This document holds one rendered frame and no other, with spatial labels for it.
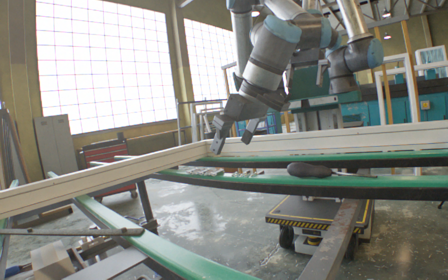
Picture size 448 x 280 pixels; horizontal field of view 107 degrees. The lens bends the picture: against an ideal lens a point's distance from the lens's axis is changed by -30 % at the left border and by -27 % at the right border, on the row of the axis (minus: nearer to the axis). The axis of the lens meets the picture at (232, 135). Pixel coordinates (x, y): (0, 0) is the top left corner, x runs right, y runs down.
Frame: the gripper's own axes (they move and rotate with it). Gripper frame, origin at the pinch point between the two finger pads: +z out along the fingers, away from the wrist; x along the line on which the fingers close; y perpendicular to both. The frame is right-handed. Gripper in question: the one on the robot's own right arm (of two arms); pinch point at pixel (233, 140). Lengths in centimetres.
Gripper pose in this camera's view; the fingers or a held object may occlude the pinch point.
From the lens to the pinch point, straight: 61.4
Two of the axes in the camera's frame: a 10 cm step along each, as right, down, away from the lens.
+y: -7.1, -5.5, 4.4
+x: -6.1, 1.6, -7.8
